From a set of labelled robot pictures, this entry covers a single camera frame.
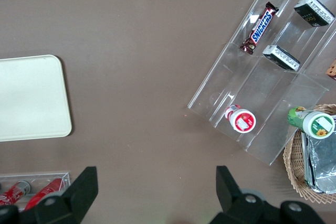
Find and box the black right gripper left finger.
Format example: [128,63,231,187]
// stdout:
[0,166,99,224]

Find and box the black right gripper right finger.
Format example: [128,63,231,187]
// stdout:
[209,165,325,224]

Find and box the light tan wicker basket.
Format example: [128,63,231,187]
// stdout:
[282,103,336,204]

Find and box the beige plastic tray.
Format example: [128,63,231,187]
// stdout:
[0,55,72,142]

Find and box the clear acrylic bottle rack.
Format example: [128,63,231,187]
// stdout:
[0,172,71,213]

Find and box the red cola bottle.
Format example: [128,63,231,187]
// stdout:
[25,178,63,210]
[0,180,32,209]

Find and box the red white yogurt bottle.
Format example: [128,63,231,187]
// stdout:
[225,104,257,133]

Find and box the silver foil pack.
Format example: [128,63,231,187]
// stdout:
[301,115,336,195]

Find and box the green white yogurt bottle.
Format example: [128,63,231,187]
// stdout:
[288,106,336,139]

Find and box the clear acrylic stepped shelf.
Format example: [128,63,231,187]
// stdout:
[187,0,336,166]

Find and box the small black white box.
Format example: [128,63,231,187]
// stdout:
[262,45,301,71]
[293,0,335,28]

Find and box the cookie package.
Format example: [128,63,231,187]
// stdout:
[326,58,336,81]

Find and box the Snickers chocolate bar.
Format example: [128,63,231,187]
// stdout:
[239,1,279,55]

